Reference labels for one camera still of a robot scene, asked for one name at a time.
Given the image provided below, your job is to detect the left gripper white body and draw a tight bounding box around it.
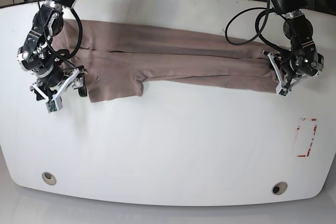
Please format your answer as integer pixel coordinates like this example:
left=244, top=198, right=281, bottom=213
left=262, top=51, right=308, bottom=92

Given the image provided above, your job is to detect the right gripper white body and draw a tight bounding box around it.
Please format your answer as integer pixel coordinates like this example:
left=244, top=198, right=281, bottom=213
left=30, top=65, right=87, bottom=101

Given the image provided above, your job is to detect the mauve T-shirt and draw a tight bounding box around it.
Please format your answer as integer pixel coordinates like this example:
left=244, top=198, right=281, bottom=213
left=51, top=18, right=286, bottom=103

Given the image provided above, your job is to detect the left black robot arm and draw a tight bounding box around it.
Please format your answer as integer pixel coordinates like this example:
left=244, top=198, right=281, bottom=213
left=248, top=0, right=324, bottom=96

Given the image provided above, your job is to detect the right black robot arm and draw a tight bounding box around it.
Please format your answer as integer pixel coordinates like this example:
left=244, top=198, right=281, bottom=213
left=17, top=0, right=82, bottom=102

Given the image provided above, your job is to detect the red tape rectangle marking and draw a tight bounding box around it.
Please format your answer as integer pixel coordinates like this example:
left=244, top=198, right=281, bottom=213
left=294, top=118, right=318, bottom=157

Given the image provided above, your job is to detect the left grey table grommet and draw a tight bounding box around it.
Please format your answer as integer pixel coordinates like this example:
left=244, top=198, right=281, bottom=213
left=42, top=172, right=57, bottom=186

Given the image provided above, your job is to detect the grey table grommet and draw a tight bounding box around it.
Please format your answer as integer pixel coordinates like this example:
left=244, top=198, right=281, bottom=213
left=272, top=182, right=288, bottom=195
left=42, top=172, right=57, bottom=186

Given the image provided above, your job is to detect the right grey table grommet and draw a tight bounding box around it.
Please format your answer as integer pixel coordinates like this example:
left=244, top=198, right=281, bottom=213
left=272, top=182, right=288, bottom=195

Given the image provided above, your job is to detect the left wrist green camera board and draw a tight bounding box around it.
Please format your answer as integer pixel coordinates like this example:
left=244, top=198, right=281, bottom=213
left=278, top=89, right=288, bottom=97

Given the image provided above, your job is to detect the wrist green camera board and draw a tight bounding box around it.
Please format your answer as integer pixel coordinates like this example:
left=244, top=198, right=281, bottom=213
left=46, top=97, right=63, bottom=113
left=278, top=89, right=288, bottom=97

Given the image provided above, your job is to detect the right wrist green camera board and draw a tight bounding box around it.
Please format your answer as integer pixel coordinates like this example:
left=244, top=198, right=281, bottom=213
left=46, top=97, right=63, bottom=113

